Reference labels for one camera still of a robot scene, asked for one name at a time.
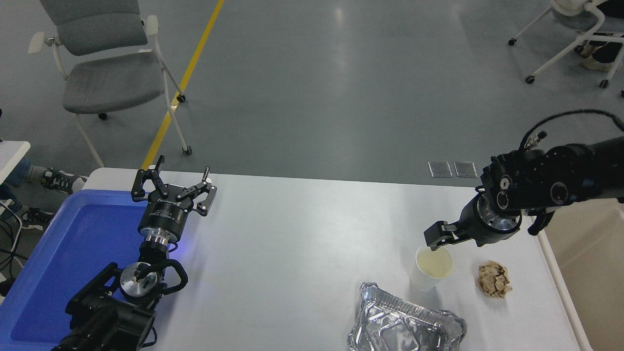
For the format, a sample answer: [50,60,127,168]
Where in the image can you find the white cable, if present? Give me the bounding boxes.
[0,200,23,278]

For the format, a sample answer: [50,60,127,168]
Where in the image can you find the large pale bin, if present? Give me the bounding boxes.
[536,195,624,351]

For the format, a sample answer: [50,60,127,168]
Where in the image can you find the blue plastic tray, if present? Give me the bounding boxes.
[0,189,152,351]

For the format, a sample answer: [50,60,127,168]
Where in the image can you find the crumpled tan paper ball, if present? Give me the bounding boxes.
[477,261,512,299]

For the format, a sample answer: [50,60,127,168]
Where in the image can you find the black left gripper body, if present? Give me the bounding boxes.
[137,185,195,242]

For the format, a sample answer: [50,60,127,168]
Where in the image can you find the grey chair with white frame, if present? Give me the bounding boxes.
[28,0,192,169]

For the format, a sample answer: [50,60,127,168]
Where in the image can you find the silver foil tray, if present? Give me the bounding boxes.
[347,282,468,351]

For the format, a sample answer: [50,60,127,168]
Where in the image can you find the small white table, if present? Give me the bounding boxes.
[0,141,31,185]

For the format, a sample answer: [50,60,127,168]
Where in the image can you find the person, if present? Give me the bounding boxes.
[0,157,88,231]
[575,0,624,73]

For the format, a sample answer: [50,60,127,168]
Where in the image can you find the white paper cup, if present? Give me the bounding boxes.
[409,245,455,292]

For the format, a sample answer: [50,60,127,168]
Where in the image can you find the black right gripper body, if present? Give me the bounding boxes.
[459,194,494,246]

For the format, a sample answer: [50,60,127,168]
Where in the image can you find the white wheeled chair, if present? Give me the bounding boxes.
[507,0,624,89]

